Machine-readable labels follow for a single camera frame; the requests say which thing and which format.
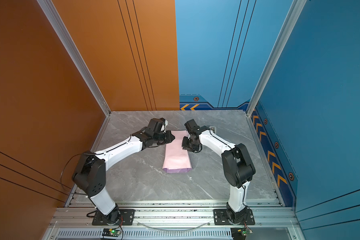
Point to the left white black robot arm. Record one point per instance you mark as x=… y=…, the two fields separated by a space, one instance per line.
x=91 y=170

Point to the green circuit board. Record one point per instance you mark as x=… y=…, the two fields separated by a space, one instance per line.
x=112 y=234
x=238 y=234

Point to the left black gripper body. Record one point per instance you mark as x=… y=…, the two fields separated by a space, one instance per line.
x=160 y=139

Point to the left green circuit board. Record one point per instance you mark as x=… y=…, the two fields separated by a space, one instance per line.
x=112 y=234

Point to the left aluminium corner post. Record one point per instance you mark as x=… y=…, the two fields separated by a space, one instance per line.
x=63 y=34

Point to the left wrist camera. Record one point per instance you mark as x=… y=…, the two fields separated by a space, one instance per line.
x=165 y=122

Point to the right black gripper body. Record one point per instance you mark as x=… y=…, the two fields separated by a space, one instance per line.
x=194 y=147

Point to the right green circuit board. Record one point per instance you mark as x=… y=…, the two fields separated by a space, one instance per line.
x=238 y=234

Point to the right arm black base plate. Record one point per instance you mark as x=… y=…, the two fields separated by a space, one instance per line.
x=229 y=217

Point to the white tape dispenser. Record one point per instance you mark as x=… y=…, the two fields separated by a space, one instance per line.
x=213 y=128

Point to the right aluminium corner post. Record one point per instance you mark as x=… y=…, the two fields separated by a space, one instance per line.
x=280 y=43

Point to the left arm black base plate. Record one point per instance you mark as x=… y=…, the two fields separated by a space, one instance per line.
x=123 y=217

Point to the purple wrapping paper sheet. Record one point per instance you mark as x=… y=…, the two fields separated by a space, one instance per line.
x=177 y=159

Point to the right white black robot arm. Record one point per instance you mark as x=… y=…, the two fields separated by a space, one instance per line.
x=238 y=168

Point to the aluminium front rail frame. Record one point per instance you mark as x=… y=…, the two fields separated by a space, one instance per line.
x=176 y=220

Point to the aluminium corner post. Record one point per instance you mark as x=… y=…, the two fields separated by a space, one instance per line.
x=63 y=34
x=280 y=43

